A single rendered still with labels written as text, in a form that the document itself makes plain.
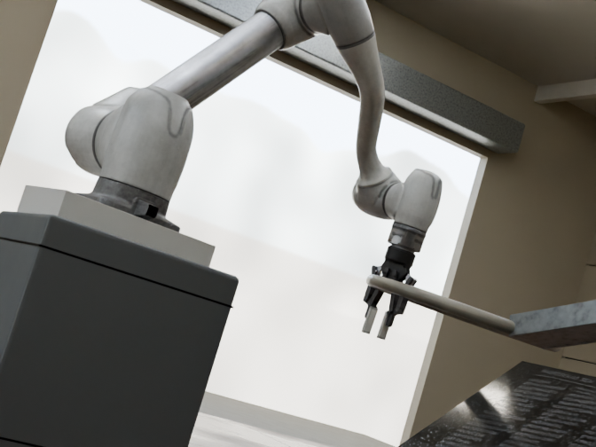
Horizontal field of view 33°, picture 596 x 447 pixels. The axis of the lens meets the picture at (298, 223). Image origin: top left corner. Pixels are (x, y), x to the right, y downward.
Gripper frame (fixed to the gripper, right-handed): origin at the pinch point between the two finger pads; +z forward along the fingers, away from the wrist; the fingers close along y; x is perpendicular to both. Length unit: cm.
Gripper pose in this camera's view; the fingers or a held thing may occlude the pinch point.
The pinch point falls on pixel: (377, 324)
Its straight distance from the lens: 261.8
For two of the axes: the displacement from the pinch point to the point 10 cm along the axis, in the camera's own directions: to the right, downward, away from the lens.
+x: 6.2, 2.5, 7.4
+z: -3.3, 9.4, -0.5
